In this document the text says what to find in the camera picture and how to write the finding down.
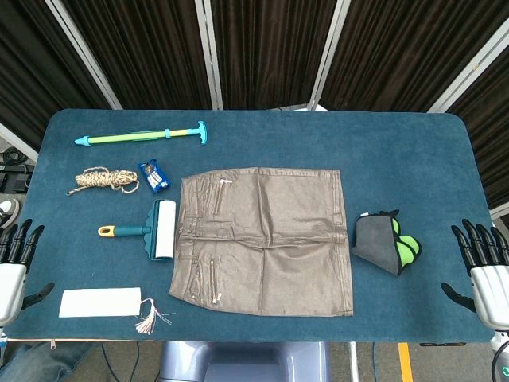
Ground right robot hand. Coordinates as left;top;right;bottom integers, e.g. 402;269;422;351
440;218;509;332

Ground white bookmark with pink tassel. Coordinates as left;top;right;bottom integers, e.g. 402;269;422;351
58;286;177;335

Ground blue velvet table cover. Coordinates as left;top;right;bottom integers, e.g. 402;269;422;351
6;107;503;344

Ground green teal toy water pump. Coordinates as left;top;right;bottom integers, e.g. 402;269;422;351
74;120;209;147

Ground white table leg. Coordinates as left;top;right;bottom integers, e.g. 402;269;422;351
347;341;360;382

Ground blue snack packet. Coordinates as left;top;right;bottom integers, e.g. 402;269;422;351
137;158;173;195

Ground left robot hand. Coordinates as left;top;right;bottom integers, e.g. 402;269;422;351
0;218;56;327

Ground dark folding screen white frames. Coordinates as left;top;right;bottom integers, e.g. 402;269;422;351
0;0;509;210

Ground grey and green folded cloth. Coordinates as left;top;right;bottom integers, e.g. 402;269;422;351
349;209;422;276

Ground beige coiled rope bundle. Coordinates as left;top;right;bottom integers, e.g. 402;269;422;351
66;166;141;197

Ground black and white shoe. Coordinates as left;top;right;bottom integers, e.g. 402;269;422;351
0;197;21;230

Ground grey-blue robot torso base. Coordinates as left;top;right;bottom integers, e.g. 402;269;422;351
158;341;331;382

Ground brown shiny skirt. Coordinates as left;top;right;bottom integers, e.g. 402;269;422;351
168;166;355;318

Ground teal lint roller yellow-tipped handle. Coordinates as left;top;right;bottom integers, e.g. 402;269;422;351
98;198;178;263

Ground black equipment with cables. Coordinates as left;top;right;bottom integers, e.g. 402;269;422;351
0;146;36;193

